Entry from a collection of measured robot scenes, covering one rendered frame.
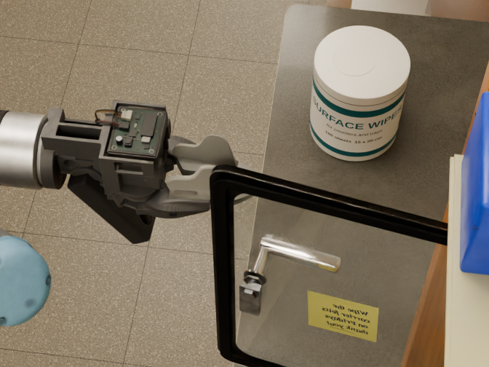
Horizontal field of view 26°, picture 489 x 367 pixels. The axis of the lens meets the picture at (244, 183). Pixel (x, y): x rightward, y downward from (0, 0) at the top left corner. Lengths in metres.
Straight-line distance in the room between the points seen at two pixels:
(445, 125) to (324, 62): 0.24
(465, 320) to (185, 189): 0.37
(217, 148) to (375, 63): 0.46
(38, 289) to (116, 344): 1.48
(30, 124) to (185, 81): 1.81
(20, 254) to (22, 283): 0.03
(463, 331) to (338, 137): 0.76
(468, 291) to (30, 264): 0.39
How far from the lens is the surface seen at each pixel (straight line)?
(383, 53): 1.46
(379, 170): 1.53
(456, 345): 0.76
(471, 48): 1.69
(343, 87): 1.42
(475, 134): 0.78
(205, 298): 2.47
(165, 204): 1.03
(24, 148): 1.04
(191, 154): 1.05
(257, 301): 1.12
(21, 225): 2.63
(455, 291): 0.78
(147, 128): 1.01
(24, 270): 0.95
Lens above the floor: 2.18
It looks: 56 degrees down
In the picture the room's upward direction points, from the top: straight up
